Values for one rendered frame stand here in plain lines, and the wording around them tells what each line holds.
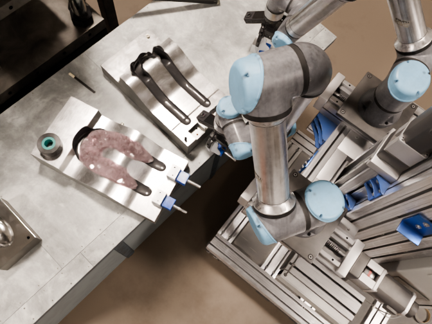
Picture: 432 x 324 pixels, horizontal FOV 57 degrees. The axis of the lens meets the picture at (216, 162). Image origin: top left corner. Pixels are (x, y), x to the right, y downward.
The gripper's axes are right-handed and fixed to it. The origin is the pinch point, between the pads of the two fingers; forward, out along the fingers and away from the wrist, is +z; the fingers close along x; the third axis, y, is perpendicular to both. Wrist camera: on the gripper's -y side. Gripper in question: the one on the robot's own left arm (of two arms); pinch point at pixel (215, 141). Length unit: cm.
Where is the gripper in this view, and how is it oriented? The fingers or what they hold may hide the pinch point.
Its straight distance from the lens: 154.6
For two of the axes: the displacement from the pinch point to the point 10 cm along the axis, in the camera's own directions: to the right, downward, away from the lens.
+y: 7.7, 6.3, -1.4
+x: 6.4, -7.1, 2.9
